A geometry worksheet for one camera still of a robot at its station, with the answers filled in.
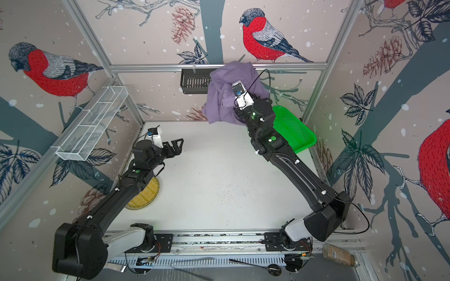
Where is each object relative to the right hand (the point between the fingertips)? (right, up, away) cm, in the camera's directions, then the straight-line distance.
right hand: (246, 89), depth 66 cm
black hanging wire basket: (-26, +13, +29) cm, 41 cm away
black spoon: (+11, -71, +1) cm, 71 cm away
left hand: (-31, -19, +14) cm, 39 cm away
